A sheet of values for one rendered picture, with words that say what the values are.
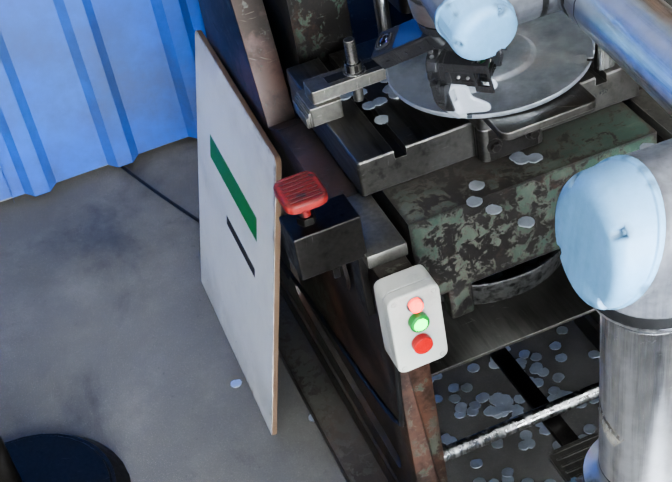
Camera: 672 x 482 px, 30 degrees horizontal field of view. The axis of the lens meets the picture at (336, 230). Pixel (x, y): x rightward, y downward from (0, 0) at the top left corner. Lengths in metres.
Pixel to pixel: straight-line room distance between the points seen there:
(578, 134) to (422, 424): 0.48
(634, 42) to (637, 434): 0.37
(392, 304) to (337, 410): 0.72
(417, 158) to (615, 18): 0.58
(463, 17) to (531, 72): 0.44
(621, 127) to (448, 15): 0.60
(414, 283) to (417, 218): 0.11
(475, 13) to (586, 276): 0.36
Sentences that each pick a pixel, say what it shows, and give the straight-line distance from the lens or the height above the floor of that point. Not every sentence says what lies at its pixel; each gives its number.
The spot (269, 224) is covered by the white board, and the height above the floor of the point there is 0.45.
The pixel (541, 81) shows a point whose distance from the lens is 1.71.
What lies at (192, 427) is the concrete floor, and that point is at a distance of 2.42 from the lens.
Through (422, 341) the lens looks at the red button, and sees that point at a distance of 1.68.
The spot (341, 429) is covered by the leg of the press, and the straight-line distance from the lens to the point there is 2.30.
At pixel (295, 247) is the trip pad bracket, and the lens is 1.63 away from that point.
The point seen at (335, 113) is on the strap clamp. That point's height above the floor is 0.72.
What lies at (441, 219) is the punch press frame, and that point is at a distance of 1.73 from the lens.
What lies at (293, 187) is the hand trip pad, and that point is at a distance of 1.62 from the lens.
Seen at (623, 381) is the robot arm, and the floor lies 0.87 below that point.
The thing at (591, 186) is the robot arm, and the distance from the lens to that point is 1.02.
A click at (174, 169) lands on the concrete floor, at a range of 3.08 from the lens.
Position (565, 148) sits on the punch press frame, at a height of 0.64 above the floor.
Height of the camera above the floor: 1.71
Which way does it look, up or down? 38 degrees down
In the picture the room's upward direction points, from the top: 11 degrees counter-clockwise
